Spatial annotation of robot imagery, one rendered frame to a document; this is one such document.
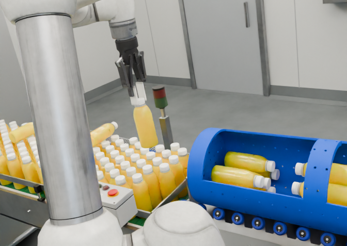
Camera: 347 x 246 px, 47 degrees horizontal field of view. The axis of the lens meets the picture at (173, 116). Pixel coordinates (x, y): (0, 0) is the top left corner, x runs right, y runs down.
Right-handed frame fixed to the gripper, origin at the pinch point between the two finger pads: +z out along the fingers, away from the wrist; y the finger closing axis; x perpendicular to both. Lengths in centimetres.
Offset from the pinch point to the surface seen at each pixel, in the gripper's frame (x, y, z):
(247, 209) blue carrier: -39, -3, 37
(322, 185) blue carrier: -63, -2, 24
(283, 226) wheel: -50, -1, 43
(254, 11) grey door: 107, 355, 32
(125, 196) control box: -1.2, -18.4, 31.2
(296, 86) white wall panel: 62, 354, 126
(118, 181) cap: 11.1, -8.6, 33.1
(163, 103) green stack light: 24, 44, 22
